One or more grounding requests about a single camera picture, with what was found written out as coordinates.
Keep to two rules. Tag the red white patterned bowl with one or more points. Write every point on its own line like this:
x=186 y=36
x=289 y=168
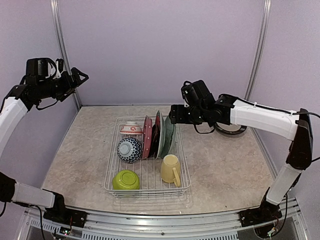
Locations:
x=131 y=128

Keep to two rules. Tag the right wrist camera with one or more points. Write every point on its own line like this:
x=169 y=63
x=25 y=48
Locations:
x=195 y=93

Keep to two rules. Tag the left aluminium corner post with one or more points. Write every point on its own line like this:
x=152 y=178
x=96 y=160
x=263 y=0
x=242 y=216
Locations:
x=54 y=5

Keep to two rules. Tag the teal wave pattern plate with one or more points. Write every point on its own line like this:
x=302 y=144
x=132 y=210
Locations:
x=168 y=137

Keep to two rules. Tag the black rimmed dark plate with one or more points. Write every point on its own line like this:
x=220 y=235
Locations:
x=232 y=130

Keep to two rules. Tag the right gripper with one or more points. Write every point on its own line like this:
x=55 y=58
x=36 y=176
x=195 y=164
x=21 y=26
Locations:
x=177 y=115

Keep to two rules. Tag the green bowl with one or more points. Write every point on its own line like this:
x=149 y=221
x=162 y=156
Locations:
x=126 y=180

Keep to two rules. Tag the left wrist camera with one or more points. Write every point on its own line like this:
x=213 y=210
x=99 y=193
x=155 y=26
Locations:
x=44 y=68

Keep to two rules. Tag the blue white zigzag bowl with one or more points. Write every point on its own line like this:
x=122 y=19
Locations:
x=129 y=150

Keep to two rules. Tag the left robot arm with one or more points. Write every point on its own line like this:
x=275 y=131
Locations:
x=16 y=104

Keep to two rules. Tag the red floral plate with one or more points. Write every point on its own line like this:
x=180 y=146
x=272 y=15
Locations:
x=156 y=133

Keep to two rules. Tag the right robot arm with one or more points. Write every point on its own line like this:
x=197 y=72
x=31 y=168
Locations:
x=294 y=126

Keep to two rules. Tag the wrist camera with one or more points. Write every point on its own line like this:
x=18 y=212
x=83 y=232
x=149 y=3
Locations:
x=44 y=68
x=195 y=93

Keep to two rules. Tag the aluminium corner post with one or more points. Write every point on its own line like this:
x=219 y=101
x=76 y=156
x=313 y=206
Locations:
x=54 y=5
x=259 y=48

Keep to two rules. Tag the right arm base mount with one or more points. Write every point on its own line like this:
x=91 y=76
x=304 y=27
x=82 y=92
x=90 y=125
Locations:
x=256 y=216

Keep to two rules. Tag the yellow mug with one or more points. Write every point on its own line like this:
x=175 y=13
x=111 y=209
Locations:
x=171 y=170

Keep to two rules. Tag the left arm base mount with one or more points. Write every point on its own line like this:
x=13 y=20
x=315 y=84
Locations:
x=70 y=217

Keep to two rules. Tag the aluminium front rail frame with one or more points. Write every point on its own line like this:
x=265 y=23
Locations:
x=225 y=225

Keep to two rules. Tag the pink dotted plate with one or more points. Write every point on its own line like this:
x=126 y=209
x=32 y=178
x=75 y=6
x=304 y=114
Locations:
x=147 y=136

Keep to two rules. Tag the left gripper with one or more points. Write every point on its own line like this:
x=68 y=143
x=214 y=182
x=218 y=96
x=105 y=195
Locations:
x=68 y=84

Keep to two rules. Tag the white wire dish rack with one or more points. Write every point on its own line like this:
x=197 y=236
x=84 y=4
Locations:
x=148 y=170

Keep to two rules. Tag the right aluminium corner post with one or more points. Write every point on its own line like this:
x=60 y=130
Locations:
x=259 y=48

